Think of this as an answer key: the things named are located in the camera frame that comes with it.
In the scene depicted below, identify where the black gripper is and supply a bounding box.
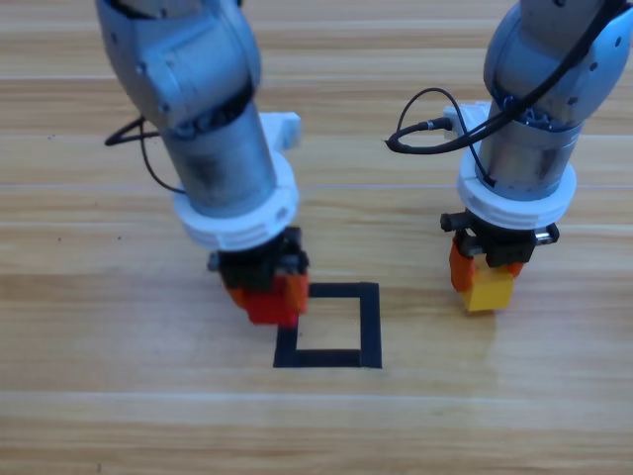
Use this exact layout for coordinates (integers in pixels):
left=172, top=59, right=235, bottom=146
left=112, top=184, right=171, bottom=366
left=207, top=226, right=312, bottom=319
left=439, top=209, right=562, bottom=294

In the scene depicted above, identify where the red cube block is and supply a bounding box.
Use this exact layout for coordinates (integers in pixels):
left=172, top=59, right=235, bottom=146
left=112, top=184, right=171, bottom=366
left=244, top=274, right=301, bottom=328

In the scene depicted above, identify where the yellow cube block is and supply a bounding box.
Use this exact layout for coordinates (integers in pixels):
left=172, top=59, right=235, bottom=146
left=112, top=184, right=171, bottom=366
left=462, top=261, right=515, bottom=313

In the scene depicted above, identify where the black tape square outline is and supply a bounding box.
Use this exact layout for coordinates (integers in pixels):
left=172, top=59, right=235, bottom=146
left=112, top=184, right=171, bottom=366
left=272, top=281, right=384, bottom=370

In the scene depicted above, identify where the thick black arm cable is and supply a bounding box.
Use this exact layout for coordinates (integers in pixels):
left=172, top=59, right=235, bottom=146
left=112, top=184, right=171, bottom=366
left=386, top=0, right=633, bottom=156
left=104, top=115, right=162, bottom=147

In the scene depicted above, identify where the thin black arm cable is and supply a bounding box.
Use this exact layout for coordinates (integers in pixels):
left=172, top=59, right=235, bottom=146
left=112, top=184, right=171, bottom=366
left=398, top=87, right=498, bottom=188
left=138, top=118, right=187, bottom=195

